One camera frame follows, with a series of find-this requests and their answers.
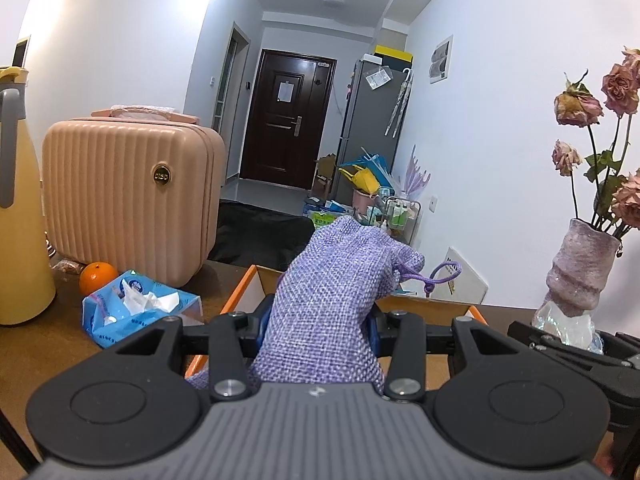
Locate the grey door frame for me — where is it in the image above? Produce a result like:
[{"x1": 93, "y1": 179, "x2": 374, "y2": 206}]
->
[{"x1": 212, "y1": 22, "x2": 251, "y2": 136}]

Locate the black cloth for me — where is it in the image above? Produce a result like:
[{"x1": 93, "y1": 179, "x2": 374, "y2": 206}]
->
[{"x1": 207, "y1": 200, "x2": 316, "y2": 271}]

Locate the white board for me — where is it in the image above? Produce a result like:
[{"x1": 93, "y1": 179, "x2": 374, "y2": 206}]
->
[{"x1": 400, "y1": 246, "x2": 489, "y2": 306}]

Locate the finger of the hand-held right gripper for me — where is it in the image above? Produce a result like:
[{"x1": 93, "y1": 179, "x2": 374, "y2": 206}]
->
[
  {"x1": 507, "y1": 321, "x2": 640, "y2": 378},
  {"x1": 614, "y1": 331, "x2": 640, "y2": 359}
]

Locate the yellow and black box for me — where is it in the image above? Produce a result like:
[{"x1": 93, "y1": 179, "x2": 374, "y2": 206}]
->
[{"x1": 374, "y1": 44, "x2": 414, "y2": 68}]

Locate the orange fruit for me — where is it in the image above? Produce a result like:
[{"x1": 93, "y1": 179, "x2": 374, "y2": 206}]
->
[{"x1": 79, "y1": 262, "x2": 118, "y2": 297}]

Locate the pink textured vase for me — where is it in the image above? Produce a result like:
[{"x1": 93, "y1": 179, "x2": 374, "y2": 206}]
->
[{"x1": 545, "y1": 218, "x2": 622, "y2": 317}]

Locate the pink ribbed suitcase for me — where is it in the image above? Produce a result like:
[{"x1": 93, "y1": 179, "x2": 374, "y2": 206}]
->
[{"x1": 41, "y1": 105, "x2": 227, "y2": 288}]

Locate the grey refrigerator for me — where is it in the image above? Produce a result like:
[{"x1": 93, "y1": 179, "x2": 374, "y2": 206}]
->
[{"x1": 334, "y1": 56, "x2": 415, "y2": 201}]

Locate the yellow thermos jug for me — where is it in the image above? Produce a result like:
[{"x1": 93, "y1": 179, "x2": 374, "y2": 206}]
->
[{"x1": 0, "y1": 66, "x2": 57, "y2": 327}]

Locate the purple winged decoration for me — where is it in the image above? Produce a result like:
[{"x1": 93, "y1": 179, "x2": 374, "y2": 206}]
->
[{"x1": 400, "y1": 145, "x2": 431, "y2": 201}]

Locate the purple drawstring pouch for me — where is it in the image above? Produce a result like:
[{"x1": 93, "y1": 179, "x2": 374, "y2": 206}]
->
[{"x1": 187, "y1": 215, "x2": 463, "y2": 396}]

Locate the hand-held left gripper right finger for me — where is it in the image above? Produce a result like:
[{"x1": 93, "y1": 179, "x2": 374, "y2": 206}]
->
[{"x1": 369, "y1": 310, "x2": 521, "y2": 403}]

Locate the blue tissue pack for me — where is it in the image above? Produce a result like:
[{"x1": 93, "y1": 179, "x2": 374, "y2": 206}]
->
[{"x1": 82, "y1": 270, "x2": 205, "y2": 350}]

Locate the dried roses bouquet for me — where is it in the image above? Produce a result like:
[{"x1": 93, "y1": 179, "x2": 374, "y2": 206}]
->
[{"x1": 552, "y1": 46, "x2": 640, "y2": 241}]

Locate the blue paper bag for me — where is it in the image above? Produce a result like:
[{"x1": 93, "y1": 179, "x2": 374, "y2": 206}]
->
[{"x1": 340, "y1": 155, "x2": 398, "y2": 191}]

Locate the framed picture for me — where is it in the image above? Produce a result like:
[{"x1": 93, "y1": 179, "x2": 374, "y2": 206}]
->
[{"x1": 12, "y1": 35, "x2": 32, "y2": 68}]

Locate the green packet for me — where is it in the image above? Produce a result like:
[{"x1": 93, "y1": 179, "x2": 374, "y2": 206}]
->
[{"x1": 305, "y1": 199, "x2": 356, "y2": 231}]

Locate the folded umbrella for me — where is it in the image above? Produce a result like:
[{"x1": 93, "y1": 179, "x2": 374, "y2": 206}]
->
[{"x1": 384, "y1": 67, "x2": 415, "y2": 138}]

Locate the orange cardboard box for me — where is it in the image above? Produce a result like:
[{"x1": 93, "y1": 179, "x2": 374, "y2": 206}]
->
[{"x1": 184, "y1": 264, "x2": 488, "y2": 393}]

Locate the small snack packet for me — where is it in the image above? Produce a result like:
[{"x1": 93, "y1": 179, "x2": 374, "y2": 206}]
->
[{"x1": 50, "y1": 257, "x2": 83, "y2": 277}]

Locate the yellow plastic item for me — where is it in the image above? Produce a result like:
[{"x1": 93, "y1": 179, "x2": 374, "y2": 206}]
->
[{"x1": 340, "y1": 167, "x2": 381, "y2": 193}]

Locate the dark brown door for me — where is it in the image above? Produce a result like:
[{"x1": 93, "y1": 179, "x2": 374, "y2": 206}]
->
[{"x1": 239, "y1": 49, "x2": 335, "y2": 192}]

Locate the brown cardboard box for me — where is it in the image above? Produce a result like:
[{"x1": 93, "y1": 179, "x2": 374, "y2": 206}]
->
[{"x1": 312, "y1": 154, "x2": 338, "y2": 196}]

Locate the crumpled clear plastic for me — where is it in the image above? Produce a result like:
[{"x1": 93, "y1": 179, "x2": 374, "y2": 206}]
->
[{"x1": 532, "y1": 300, "x2": 606, "y2": 356}]

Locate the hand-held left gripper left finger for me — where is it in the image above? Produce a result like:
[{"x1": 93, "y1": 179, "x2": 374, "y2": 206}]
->
[{"x1": 116, "y1": 294, "x2": 275, "y2": 403}]

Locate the storage cart with bottles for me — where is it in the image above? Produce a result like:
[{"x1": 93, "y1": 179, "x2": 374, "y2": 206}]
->
[{"x1": 365, "y1": 190, "x2": 423, "y2": 246}]

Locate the clear plastic bag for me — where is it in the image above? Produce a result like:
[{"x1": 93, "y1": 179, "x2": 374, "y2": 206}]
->
[{"x1": 365, "y1": 65, "x2": 393, "y2": 91}]

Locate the pink bucket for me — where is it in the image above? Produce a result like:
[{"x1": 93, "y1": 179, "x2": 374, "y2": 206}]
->
[{"x1": 352, "y1": 187, "x2": 381, "y2": 216}]

